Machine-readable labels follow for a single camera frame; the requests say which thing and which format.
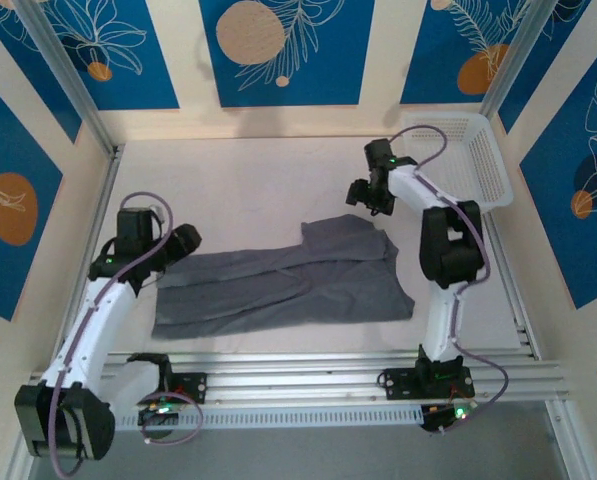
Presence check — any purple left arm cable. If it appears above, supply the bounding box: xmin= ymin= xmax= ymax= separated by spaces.
xmin=47 ymin=191 xmax=204 ymax=479

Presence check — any aluminium table edge rail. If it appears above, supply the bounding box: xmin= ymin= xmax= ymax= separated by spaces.
xmin=482 ymin=213 xmax=543 ymax=362
xmin=57 ymin=143 xmax=125 ymax=346

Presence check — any aluminium frame post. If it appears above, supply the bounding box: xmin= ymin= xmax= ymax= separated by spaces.
xmin=15 ymin=0 xmax=118 ymax=155
xmin=479 ymin=0 xmax=553 ymax=120

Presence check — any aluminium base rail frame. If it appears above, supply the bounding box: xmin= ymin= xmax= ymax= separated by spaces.
xmin=27 ymin=349 xmax=579 ymax=412

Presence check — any grey t-shirt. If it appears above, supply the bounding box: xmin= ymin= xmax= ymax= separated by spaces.
xmin=150 ymin=213 xmax=417 ymax=343

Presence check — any white slotted cable duct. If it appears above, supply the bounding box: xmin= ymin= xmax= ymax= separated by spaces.
xmin=112 ymin=403 xmax=425 ymax=433

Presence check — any white plastic mesh basket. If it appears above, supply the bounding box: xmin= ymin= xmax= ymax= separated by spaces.
xmin=401 ymin=111 xmax=515 ymax=218

